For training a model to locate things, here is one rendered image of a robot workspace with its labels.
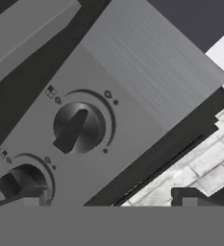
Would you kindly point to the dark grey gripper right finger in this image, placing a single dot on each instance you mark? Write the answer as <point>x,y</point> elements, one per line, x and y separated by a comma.
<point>190,201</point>

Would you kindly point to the grey cupboard front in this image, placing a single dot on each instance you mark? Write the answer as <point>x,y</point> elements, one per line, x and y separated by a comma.
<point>17,29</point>

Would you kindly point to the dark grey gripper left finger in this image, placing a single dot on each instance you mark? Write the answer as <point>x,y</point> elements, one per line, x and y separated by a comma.
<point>31,201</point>

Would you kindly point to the black stove knob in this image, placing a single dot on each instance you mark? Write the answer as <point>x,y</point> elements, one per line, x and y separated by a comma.
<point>19,182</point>
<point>79,128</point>

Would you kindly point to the grey steel stove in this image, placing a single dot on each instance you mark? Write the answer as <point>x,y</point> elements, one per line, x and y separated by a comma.
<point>139,64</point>

